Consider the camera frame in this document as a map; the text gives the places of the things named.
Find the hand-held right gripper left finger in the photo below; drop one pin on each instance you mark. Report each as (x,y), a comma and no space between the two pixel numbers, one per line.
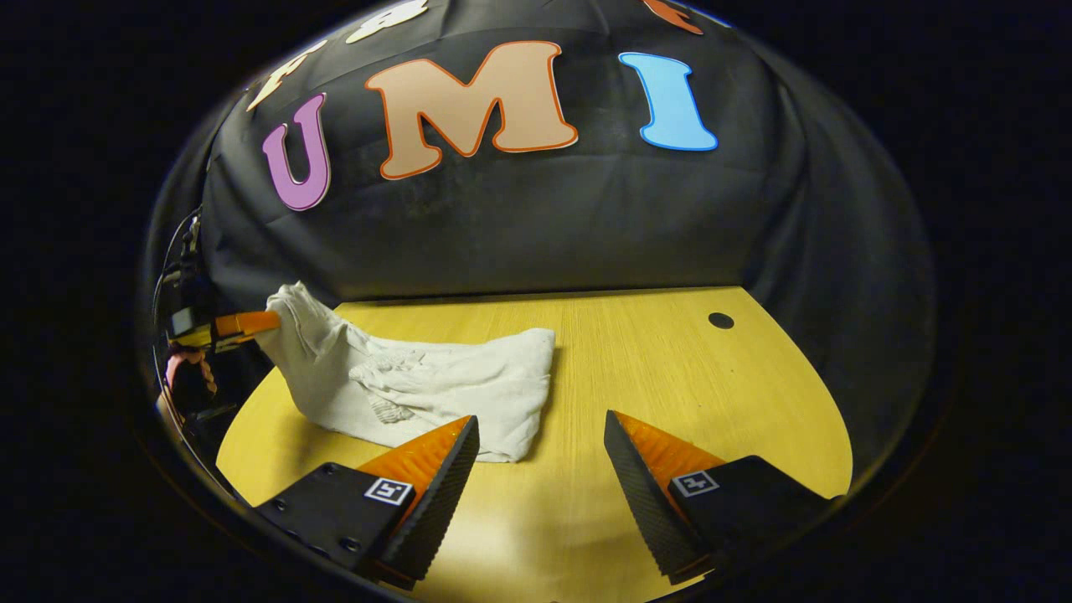
(444,502)

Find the black backdrop cloth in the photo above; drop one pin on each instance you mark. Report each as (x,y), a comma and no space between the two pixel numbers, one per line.
(544,226)

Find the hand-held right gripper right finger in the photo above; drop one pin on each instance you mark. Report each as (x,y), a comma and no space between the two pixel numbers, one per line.
(641,502)

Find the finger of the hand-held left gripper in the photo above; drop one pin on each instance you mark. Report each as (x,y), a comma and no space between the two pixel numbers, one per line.
(247,325)

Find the white jeans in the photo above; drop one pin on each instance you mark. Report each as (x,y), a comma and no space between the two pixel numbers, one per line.
(452,385)

